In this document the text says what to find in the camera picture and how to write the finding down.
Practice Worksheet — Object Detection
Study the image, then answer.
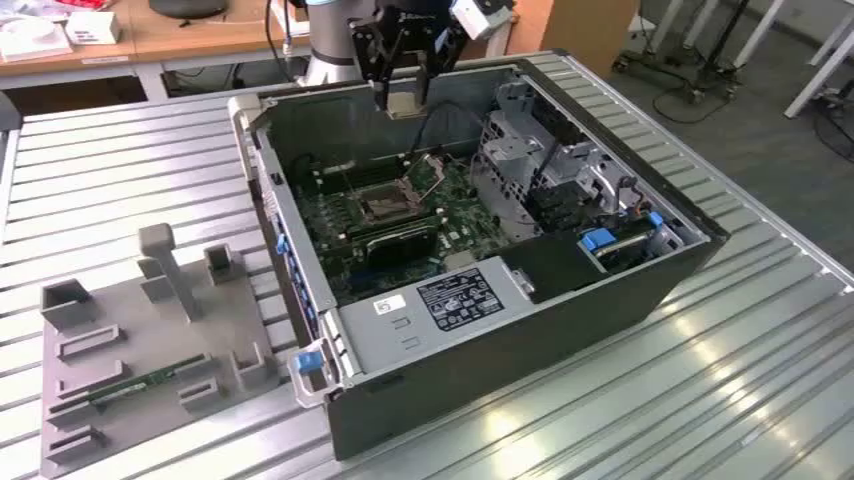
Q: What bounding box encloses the grey case handle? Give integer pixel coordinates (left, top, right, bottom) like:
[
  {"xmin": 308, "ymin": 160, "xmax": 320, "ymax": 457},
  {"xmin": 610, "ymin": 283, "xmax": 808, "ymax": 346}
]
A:
[{"xmin": 284, "ymin": 335, "xmax": 335, "ymax": 410}]

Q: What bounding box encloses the green motherboard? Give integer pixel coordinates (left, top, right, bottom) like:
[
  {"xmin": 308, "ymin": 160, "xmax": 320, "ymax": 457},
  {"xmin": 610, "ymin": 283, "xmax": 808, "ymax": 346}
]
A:
[{"xmin": 292, "ymin": 152, "xmax": 519, "ymax": 307}]

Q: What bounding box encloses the grey parts rack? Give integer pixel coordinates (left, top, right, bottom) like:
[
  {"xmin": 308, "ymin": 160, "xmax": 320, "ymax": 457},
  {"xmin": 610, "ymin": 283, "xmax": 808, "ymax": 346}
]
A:
[{"xmin": 37, "ymin": 223, "xmax": 283, "ymax": 479}]

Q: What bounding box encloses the black wire bundle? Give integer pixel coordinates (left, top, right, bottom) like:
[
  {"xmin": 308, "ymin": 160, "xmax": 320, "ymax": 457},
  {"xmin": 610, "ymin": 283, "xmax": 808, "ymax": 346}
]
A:
[{"xmin": 616, "ymin": 175, "xmax": 652, "ymax": 221}]

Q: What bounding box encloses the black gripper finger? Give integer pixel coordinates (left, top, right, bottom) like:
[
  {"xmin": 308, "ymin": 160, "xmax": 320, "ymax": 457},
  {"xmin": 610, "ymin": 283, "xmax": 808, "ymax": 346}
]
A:
[
  {"xmin": 412, "ymin": 28, "xmax": 470, "ymax": 107},
  {"xmin": 351, "ymin": 20, "xmax": 401, "ymax": 112}
]

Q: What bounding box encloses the silver perforated drive cage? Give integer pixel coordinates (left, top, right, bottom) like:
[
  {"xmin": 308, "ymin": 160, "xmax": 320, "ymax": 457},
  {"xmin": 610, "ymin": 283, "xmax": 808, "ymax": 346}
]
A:
[{"xmin": 474, "ymin": 108, "xmax": 559, "ymax": 239}]

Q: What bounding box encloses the black disk bay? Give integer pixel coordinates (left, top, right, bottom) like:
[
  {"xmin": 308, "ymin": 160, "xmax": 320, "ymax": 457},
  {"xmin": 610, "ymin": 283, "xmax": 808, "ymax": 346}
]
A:
[{"xmin": 524, "ymin": 180, "xmax": 599, "ymax": 232}]

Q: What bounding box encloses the black wheeled equipment stand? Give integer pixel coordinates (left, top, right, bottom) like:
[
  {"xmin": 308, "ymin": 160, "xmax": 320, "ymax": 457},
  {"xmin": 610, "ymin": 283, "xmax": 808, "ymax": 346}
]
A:
[{"xmin": 611, "ymin": 0, "xmax": 747, "ymax": 105}]

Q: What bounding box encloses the white sticker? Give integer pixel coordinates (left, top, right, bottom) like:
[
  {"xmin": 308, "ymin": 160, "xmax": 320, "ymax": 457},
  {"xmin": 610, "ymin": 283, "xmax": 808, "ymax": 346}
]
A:
[{"xmin": 368, "ymin": 293, "xmax": 409, "ymax": 316}]

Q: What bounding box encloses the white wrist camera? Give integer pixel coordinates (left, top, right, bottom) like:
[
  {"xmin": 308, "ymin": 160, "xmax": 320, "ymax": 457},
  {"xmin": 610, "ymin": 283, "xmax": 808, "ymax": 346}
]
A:
[{"xmin": 449, "ymin": 0, "xmax": 508, "ymax": 40}]

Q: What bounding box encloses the white labelled box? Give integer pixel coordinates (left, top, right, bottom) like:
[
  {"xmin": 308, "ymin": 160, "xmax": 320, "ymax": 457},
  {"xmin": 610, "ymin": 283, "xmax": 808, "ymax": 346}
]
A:
[{"xmin": 64, "ymin": 10, "xmax": 124, "ymax": 47}]

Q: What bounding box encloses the black plastic shroud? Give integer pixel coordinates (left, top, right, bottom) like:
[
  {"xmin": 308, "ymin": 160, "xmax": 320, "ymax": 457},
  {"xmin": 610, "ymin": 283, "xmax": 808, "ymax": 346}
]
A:
[{"xmin": 498, "ymin": 230, "xmax": 606, "ymax": 304}]

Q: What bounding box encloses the silver optical bay bracket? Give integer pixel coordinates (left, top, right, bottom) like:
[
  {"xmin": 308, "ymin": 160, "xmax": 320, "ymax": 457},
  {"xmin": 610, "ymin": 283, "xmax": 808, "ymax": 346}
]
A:
[{"xmin": 495, "ymin": 79, "xmax": 536, "ymax": 117}]

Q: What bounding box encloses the grey power supply unit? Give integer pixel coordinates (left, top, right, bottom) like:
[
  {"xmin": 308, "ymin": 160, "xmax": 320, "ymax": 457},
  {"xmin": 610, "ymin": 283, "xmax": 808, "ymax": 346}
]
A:
[{"xmin": 335, "ymin": 255, "xmax": 539, "ymax": 377}]

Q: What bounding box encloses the blue case latch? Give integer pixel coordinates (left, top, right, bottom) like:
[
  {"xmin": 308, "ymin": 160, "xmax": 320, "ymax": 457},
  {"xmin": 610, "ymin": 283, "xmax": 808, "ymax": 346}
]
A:
[{"xmin": 291, "ymin": 351, "xmax": 324, "ymax": 377}]

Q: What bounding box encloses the long wooden desk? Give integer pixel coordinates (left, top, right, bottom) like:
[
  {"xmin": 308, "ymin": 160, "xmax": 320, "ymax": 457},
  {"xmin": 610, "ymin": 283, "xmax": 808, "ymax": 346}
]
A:
[{"xmin": 0, "ymin": 0, "xmax": 321, "ymax": 104}]

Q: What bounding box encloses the white tray with plate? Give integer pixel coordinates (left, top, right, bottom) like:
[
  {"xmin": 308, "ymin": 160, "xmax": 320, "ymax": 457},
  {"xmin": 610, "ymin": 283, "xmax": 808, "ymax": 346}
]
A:
[{"xmin": 0, "ymin": 17, "xmax": 75, "ymax": 65}]

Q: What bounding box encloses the white table frame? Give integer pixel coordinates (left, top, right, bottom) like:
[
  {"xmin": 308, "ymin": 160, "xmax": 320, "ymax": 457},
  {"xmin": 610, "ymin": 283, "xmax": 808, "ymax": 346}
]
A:
[{"xmin": 630, "ymin": 0, "xmax": 786, "ymax": 69}]

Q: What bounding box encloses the green RAM stick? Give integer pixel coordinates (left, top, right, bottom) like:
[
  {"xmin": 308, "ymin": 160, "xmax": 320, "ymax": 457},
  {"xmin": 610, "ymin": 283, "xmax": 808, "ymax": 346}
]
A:
[{"xmin": 84, "ymin": 352, "xmax": 207, "ymax": 410}]

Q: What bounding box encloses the silver metal disk bracket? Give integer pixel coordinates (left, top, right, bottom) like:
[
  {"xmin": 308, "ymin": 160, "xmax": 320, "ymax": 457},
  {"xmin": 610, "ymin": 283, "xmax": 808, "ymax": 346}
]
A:
[{"xmin": 551, "ymin": 141, "xmax": 646, "ymax": 221}]

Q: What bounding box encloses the black rating label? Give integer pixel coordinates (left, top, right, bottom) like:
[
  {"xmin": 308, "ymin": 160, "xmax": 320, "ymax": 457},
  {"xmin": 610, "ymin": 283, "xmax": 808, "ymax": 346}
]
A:
[{"xmin": 415, "ymin": 266, "xmax": 503, "ymax": 332}]

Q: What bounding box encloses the square silver CPU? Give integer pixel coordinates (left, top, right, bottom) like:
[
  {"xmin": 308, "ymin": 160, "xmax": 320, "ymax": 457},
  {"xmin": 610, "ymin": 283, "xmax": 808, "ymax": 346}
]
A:
[{"xmin": 384, "ymin": 92, "xmax": 429, "ymax": 121}]

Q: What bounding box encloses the black RAM slot bank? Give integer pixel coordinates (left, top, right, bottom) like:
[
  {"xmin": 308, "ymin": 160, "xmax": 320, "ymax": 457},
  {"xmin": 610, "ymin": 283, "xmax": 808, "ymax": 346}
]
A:
[
  {"xmin": 340, "ymin": 212, "xmax": 447, "ymax": 245},
  {"xmin": 311, "ymin": 158, "xmax": 409, "ymax": 195}
]

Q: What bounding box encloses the black monitor base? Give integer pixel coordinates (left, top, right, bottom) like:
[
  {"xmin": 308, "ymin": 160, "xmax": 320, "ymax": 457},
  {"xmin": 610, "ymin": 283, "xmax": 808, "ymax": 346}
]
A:
[{"xmin": 147, "ymin": 0, "xmax": 229, "ymax": 19}]

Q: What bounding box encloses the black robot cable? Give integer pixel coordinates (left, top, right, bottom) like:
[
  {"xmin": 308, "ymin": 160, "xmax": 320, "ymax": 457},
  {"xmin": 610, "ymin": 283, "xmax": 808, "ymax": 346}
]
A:
[{"xmin": 264, "ymin": 0, "xmax": 299, "ymax": 84}]

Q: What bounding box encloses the white table leg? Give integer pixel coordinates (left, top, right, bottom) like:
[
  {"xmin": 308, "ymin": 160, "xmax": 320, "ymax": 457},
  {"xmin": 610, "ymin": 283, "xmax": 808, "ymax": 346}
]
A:
[{"xmin": 783, "ymin": 0, "xmax": 854, "ymax": 120}]

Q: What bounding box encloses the blue disk carrier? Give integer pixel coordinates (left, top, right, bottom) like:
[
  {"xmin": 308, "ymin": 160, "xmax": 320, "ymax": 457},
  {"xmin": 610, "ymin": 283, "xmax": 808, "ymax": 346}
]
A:
[{"xmin": 576, "ymin": 219, "xmax": 655, "ymax": 275}]

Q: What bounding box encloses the black open PC case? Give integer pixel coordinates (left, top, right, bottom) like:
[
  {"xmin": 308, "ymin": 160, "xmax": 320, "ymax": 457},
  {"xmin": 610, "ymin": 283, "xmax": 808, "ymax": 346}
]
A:
[{"xmin": 225, "ymin": 48, "xmax": 730, "ymax": 462}]

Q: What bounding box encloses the CPU socket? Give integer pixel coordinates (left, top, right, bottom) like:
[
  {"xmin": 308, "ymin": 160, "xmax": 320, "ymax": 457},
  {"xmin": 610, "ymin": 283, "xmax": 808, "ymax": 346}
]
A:
[{"xmin": 349, "ymin": 177, "xmax": 435, "ymax": 229}]

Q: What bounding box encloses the wooden cabinet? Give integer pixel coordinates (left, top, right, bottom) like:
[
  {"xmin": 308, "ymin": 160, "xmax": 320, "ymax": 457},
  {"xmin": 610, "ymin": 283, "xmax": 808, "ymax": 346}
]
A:
[{"xmin": 510, "ymin": 0, "xmax": 642, "ymax": 80}]

